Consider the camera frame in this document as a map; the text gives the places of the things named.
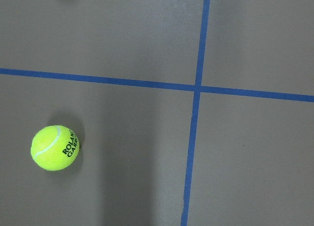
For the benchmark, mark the yellow tennis ball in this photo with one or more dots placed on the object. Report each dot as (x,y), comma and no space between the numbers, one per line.
(54,148)

